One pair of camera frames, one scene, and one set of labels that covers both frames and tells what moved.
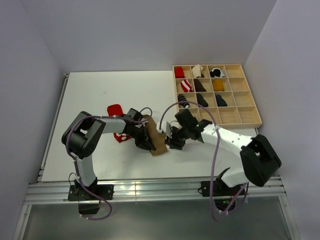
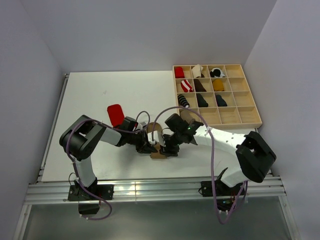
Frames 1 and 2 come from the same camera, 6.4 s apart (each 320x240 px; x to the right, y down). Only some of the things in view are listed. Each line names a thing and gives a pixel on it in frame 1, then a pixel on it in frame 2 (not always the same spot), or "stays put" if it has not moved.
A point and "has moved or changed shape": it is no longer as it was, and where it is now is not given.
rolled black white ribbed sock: [181, 98] stays put
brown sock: [157, 139] has moved or changed shape
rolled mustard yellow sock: [218, 85] stays put
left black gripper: [144, 142] -> [144, 147]
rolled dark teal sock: [220, 101] stays put
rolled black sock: [201, 101] stays put
